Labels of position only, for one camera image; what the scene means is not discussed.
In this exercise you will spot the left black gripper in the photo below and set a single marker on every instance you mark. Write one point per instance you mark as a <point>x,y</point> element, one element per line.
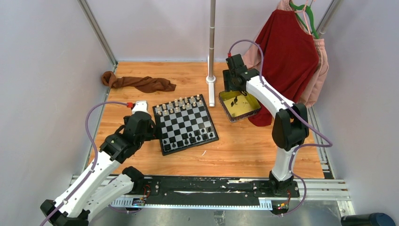
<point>155,132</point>

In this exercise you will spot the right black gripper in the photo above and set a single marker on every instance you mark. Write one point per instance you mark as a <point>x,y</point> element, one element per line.
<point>228,86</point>

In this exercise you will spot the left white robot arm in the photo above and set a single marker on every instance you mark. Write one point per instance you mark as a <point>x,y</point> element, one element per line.
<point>83,200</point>

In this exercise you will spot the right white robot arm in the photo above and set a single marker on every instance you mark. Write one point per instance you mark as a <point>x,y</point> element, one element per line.
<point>289,129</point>

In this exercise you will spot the pink garment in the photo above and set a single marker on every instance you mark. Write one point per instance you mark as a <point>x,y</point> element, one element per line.
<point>312,91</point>

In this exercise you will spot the metal pole with base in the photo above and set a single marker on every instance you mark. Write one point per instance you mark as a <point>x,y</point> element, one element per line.
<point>210,79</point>

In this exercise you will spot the gold metal tin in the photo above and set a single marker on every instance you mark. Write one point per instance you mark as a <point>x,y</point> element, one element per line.
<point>238,105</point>

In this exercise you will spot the brown cloth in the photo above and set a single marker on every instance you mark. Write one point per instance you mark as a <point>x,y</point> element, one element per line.
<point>144,84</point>

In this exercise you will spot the black white chessboard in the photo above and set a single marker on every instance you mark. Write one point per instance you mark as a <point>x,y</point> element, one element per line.
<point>183,123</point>

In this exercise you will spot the red shirt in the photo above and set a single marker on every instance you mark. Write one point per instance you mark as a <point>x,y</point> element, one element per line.
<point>286,55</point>

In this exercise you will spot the green hanger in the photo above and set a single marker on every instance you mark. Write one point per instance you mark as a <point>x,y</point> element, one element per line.
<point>308,17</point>

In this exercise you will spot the dark blue object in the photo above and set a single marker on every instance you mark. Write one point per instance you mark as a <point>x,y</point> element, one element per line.
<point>373,219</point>

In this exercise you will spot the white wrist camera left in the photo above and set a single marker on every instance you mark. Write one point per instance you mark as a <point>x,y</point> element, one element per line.
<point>140,106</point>

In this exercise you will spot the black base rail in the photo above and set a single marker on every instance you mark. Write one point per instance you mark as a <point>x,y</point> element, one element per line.
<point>214,191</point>

